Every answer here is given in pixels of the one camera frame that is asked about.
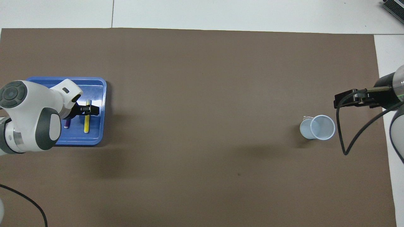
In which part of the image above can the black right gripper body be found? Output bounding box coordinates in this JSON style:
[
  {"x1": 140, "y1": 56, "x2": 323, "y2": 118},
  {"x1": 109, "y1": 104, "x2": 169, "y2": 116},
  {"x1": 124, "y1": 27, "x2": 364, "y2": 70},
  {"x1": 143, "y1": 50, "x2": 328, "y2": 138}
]
[{"x1": 356, "y1": 73, "x2": 403, "y2": 109}]

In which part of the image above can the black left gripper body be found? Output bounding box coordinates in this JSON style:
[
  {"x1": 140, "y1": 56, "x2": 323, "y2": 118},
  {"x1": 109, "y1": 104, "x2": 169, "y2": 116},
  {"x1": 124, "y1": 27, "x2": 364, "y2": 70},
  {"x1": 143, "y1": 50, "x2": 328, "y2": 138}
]
[{"x1": 65, "y1": 101, "x2": 83, "y2": 120}]

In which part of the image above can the yellow pen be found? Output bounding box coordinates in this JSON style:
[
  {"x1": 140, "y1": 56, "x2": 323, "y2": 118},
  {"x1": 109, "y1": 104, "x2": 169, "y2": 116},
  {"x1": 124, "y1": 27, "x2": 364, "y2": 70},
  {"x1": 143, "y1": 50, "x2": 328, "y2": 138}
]
[{"x1": 84, "y1": 100, "x2": 92, "y2": 134}]

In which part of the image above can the blue plastic tray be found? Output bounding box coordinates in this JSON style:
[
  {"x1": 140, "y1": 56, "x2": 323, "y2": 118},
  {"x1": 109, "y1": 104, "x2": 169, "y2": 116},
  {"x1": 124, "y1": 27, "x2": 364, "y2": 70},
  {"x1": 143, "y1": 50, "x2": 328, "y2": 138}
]
[{"x1": 25, "y1": 77, "x2": 107, "y2": 146}]

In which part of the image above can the translucent plastic cup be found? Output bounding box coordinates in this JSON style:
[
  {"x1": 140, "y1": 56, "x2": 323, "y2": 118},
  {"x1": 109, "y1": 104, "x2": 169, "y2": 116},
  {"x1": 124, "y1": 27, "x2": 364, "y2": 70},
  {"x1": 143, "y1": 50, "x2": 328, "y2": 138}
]
[{"x1": 300, "y1": 115, "x2": 336, "y2": 141}]

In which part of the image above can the grey ribbed device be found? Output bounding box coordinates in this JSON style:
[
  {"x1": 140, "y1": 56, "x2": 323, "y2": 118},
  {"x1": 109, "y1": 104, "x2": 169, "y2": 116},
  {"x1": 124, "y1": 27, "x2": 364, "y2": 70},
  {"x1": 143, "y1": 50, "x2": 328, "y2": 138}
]
[{"x1": 381, "y1": 0, "x2": 404, "y2": 24}]

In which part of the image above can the brown table mat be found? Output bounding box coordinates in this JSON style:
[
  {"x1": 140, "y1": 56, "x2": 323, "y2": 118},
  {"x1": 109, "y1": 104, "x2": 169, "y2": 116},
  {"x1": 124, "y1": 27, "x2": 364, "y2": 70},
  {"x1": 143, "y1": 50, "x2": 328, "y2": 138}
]
[{"x1": 0, "y1": 28, "x2": 397, "y2": 227}]

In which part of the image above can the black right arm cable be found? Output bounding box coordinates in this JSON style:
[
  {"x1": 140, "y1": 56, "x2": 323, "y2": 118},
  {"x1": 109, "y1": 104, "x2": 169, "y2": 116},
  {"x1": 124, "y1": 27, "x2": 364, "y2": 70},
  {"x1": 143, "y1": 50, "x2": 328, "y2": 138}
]
[{"x1": 336, "y1": 89, "x2": 404, "y2": 156}]

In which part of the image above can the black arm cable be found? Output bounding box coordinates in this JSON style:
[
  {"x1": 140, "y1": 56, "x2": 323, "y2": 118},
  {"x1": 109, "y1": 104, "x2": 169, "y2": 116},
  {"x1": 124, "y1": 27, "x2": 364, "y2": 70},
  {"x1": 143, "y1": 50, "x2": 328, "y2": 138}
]
[
  {"x1": 0, "y1": 184, "x2": 48, "y2": 227},
  {"x1": 336, "y1": 89, "x2": 404, "y2": 156}
]

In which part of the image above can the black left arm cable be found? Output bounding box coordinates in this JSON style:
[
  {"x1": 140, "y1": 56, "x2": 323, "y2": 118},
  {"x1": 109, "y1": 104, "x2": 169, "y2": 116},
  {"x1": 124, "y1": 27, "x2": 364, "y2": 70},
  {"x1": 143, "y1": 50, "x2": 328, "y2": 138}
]
[{"x1": 0, "y1": 184, "x2": 48, "y2": 227}]

